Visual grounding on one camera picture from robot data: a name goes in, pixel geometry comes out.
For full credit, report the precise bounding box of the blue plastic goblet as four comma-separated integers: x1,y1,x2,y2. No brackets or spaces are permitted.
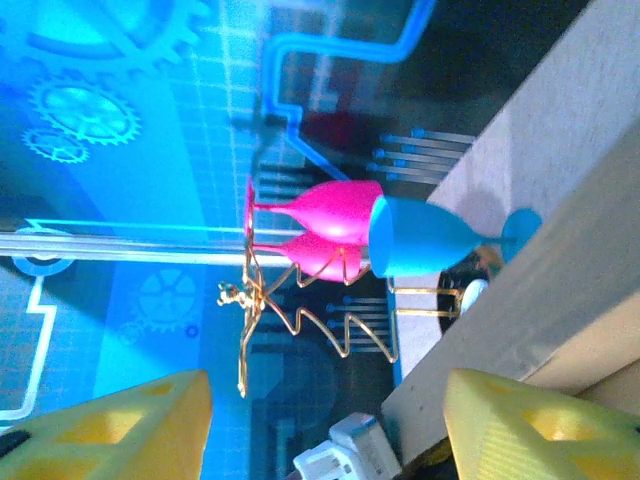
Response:
367,194,544,280

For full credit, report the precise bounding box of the cork wrapped white cylinder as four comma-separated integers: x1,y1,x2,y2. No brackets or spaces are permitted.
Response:
459,278,490,310

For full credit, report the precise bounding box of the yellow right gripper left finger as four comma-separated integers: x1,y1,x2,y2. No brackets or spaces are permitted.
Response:
0,369,214,480

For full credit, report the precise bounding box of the brown cardboard box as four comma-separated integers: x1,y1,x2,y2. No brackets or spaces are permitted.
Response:
382,0,640,466

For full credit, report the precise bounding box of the pink plastic goblet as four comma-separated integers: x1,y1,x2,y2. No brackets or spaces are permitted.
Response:
247,232,374,287
243,174,385,247

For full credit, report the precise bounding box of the gold wire goblet rack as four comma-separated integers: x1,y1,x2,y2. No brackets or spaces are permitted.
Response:
217,244,501,399

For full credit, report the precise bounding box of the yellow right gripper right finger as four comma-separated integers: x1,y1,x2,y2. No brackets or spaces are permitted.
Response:
444,368,640,480

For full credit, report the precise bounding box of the white power adapter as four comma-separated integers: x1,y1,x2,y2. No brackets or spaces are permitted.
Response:
292,413,402,480

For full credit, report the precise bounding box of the blue printed backdrop banner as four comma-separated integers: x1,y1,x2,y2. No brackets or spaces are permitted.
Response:
0,0,591,480

